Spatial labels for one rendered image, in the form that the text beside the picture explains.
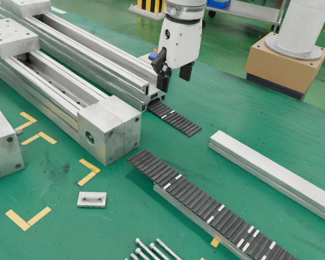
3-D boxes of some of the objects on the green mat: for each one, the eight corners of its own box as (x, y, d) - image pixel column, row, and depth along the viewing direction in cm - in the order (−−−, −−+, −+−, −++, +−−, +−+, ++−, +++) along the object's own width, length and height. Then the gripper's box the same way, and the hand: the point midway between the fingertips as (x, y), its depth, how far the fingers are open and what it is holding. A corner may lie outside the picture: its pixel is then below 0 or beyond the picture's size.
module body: (165, 100, 84) (168, 74, 79) (140, 113, 78) (142, 85, 72) (22, 17, 122) (18, -5, 117) (-2, 21, 116) (-7, -1, 111)
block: (37, 163, 61) (28, 127, 55) (-23, 188, 54) (-41, 151, 48) (18, 136, 66) (9, 101, 60) (-38, 157, 60) (-55, 120, 54)
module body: (114, 127, 72) (114, 98, 67) (80, 145, 66) (77, 115, 61) (-26, 26, 110) (-33, 2, 105) (-56, 31, 104) (-65, 6, 99)
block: (146, 141, 69) (149, 108, 63) (105, 167, 62) (104, 132, 56) (121, 123, 74) (122, 91, 68) (80, 145, 66) (76, 111, 60)
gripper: (194, 0, 68) (183, 68, 79) (141, 13, 57) (137, 90, 68) (221, 9, 64) (206, 79, 75) (169, 25, 54) (160, 103, 65)
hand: (174, 80), depth 71 cm, fingers open, 8 cm apart
